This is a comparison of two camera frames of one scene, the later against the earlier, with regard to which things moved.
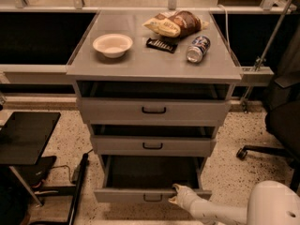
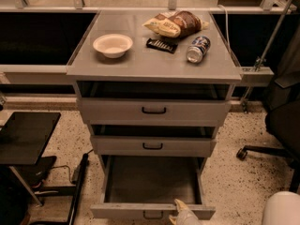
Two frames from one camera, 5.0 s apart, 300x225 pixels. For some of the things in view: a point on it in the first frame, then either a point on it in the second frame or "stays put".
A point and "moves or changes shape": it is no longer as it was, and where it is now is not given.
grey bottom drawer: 150,179 moves or changes shape
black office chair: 282,113 stays put
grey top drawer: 155,102 stays put
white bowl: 112,45 stays put
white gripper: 188,198 to 189,217
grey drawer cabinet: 155,85 stays put
